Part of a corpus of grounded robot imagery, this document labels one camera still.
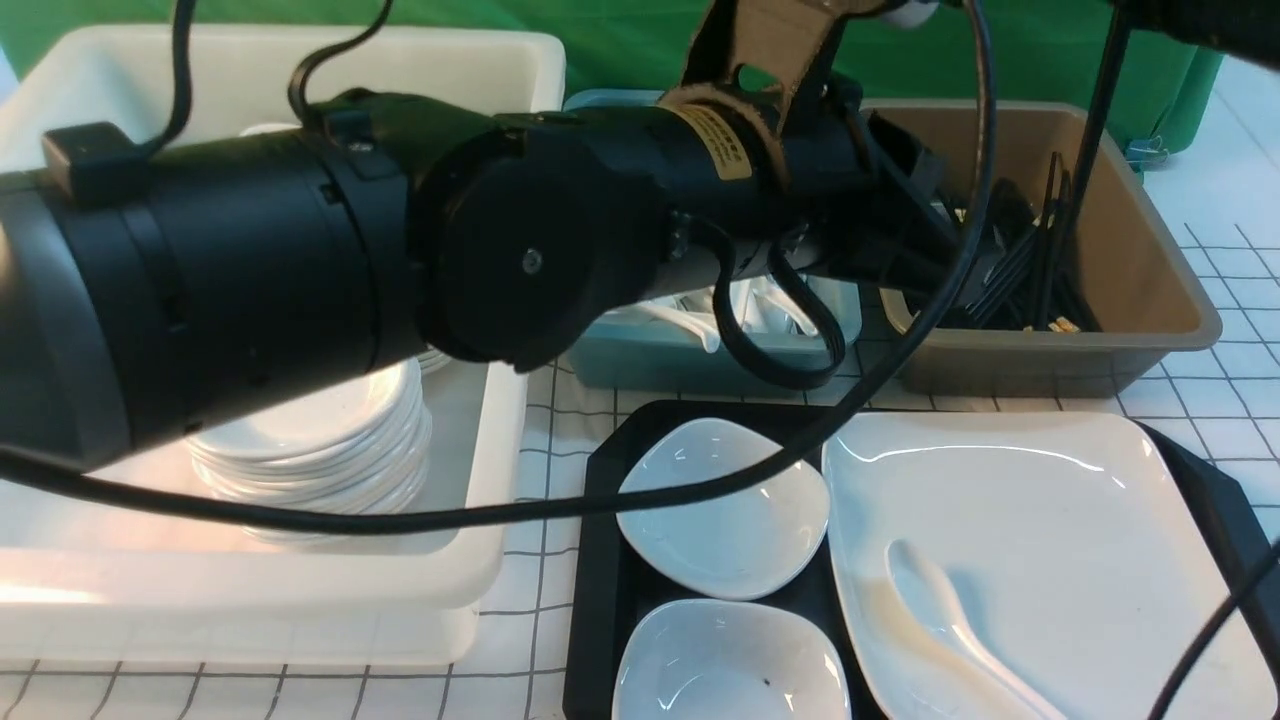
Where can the stack of white small bowls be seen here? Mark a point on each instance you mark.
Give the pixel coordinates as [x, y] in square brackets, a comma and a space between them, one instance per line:
[361, 447]

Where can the white small bowl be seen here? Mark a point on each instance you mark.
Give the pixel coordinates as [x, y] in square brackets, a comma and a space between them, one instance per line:
[714, 659]
[739, 547]

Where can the stack of white square plates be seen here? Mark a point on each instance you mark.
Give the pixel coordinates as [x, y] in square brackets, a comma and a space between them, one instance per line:
[432, 360]

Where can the white checkered tablecloth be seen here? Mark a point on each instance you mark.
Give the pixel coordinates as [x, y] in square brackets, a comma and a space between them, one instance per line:
[514, 668]

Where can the brown plastic bin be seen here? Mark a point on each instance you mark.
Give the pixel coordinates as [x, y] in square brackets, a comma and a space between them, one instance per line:
[1123, 259]

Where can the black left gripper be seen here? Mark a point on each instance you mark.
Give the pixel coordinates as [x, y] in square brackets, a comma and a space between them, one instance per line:
[760, 90]

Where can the large white plastic bin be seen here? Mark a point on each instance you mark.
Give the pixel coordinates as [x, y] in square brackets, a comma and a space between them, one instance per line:
[85, 586]

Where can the white ceramic soup spoon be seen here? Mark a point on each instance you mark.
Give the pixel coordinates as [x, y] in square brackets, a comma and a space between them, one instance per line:
[927, 593]

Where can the large white square plate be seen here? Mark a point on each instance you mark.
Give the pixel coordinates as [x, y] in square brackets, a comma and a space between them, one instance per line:
[1087, 552]

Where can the pile of black chopsticks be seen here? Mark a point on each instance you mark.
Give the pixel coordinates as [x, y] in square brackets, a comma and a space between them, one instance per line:
[1013, 294]

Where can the green cloth backdrop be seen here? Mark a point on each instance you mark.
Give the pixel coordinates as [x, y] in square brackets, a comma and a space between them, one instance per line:
[1044, 50]

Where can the teal plastic bin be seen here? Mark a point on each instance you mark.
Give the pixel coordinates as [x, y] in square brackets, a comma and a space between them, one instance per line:
[638, 352]

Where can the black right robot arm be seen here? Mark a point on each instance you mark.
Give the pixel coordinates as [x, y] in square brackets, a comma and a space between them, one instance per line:
[1247, 30]

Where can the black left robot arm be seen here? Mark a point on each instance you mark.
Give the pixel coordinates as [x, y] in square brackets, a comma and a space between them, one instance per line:
[153, 288]

